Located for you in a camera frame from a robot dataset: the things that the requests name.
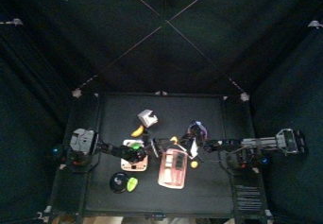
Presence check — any white toy organizer box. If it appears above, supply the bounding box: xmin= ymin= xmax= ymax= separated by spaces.
xmin=161 ymin=151 xmax=188 ymax=184

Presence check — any bright green toy vegetable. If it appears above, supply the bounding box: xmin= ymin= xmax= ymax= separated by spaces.
xmin=127 ymin=177 xmax=140 ymax=193

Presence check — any yellow toy banana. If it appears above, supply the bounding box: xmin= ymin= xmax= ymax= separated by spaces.
xmin=129 ymin=125 xmax=147 ymax=139

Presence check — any purple eggplant toy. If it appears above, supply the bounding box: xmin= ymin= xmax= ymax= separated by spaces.
xmin=187 ymin=121 xmax=210 ymax=141

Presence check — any thin pink cord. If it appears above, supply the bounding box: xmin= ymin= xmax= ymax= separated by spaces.
xmin=76 ymin=0 xmax=224 ymax=94
xmin=116 ymin=0 xmax=246 ymax=97

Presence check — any pink plastic tray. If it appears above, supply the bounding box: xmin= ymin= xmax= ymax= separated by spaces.
xmin=156 ymin=147 xmax=190 ymax=190

